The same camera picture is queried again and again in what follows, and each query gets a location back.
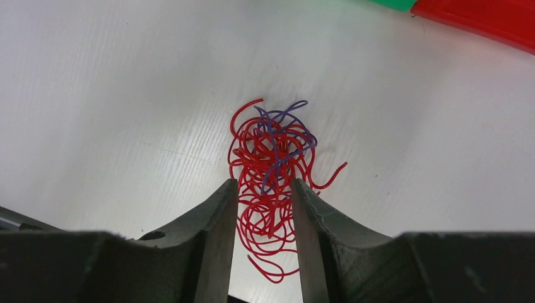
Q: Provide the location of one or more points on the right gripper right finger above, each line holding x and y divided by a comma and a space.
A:
341, 260

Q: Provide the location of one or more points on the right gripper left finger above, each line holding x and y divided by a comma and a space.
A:
185, 260

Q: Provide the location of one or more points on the red plastic bin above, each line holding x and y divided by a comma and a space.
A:
510, 22

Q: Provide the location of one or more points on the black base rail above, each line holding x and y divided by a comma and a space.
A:
12, 221

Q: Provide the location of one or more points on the green plastic bin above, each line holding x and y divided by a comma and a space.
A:
398, 5

